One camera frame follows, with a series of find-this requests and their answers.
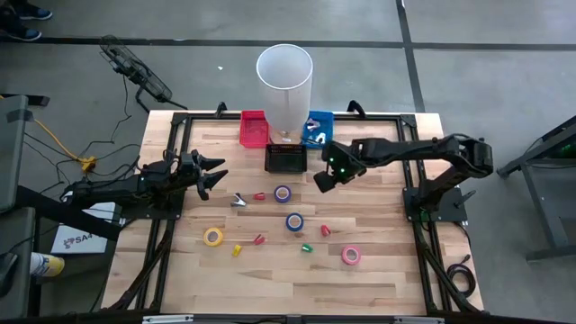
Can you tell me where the black wire floor fan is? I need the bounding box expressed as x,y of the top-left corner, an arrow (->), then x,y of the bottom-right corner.
98,34 -> 189,113

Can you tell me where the blue plastic basket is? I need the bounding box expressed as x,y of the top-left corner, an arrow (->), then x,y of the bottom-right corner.
301,110 -> 335,149

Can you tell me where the person's blue shoe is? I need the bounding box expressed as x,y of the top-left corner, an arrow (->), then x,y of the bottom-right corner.
18,3 -> 53,22
0,22 -> 43,42

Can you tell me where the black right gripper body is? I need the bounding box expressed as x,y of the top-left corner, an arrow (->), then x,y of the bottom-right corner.
322,139 -> 368,185

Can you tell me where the yellow extension cable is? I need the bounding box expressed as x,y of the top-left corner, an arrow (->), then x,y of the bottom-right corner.
0,93 -> 98,174

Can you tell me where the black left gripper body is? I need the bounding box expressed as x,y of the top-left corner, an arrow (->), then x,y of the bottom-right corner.
177,150 -> 203,190

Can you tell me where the pink tape roll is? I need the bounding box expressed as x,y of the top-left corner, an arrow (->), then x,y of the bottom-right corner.
340,245 -> 362,266

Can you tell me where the black floor cable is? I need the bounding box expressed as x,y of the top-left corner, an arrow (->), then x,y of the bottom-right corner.
20,74 -> 143,190

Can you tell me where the white cylindrical tube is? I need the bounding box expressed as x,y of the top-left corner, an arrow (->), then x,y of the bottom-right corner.
256,42 -> 314,146

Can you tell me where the grey metal side table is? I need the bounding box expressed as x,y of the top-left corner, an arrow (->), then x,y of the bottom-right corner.
496,114 -> 576,263
0,93 -> 123,321

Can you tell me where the blue tape roll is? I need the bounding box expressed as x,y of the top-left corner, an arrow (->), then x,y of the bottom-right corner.
284,212 -> 305,233

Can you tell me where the purple tape roll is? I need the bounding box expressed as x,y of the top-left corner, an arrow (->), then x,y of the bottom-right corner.
273,184 -> 293,204

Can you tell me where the white printed box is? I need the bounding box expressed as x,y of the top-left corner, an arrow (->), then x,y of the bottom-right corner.
49,201 -> 117,256

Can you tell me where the yellow white spray can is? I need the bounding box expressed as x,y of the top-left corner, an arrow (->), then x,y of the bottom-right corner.
29,251 -> 66,278

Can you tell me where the black plastic basket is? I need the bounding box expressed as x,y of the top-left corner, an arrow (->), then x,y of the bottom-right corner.
264,142 -> 309,175

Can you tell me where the yellow tape roll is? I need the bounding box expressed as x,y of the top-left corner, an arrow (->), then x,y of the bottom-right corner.
202,227 -> 225,248

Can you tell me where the black coiled cable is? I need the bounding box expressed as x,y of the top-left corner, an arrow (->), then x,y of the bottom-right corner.
445,254 -> 477,299

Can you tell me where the black metal table frame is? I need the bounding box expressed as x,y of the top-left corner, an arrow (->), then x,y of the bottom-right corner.
102,111 -> 485,316

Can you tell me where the red plastic basket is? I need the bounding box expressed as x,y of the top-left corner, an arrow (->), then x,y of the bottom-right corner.
238,110 -> 271,149

